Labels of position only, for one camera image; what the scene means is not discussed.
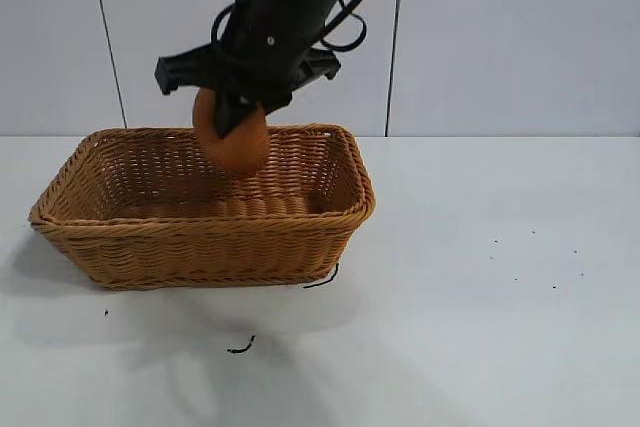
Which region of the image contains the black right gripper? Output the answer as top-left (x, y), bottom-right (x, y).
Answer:
top-left (154, 0), bottom-right (342, 139)

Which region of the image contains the orange fruit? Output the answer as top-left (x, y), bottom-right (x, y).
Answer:
top-left (192, 88), bottom-right (272, 178)

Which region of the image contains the tan woven wicker basket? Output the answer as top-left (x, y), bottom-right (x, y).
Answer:
top-left (28, 122), bottom-right (378, 292)

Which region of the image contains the short black curved cable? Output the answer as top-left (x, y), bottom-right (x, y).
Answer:
top-left (209, 2), bottom-right (236, 49)

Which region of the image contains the looped black cable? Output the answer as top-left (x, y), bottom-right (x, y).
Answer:
top-left (318, 0), bottom-right (369, 55)

